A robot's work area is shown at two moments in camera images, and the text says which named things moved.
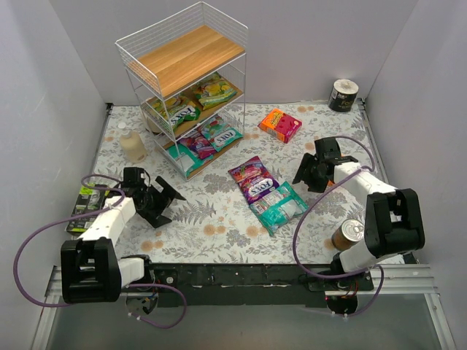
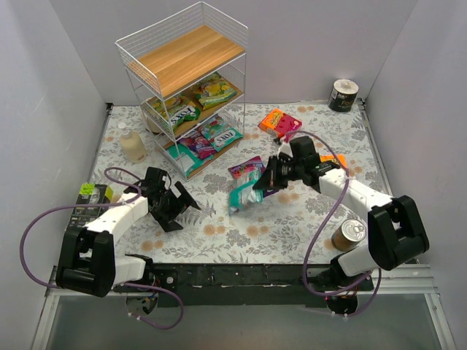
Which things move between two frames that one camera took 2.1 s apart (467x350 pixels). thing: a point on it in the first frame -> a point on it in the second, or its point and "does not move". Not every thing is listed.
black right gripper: x=311 y=172 -> x=278 y=172
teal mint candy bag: x=284 y=204 -> x=242 y=195
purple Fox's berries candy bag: x=253 y=178 does not move
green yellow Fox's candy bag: x=213 y=90 does not move
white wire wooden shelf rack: x=189 y=73 does not move
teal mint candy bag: x=187 y=159 does not move
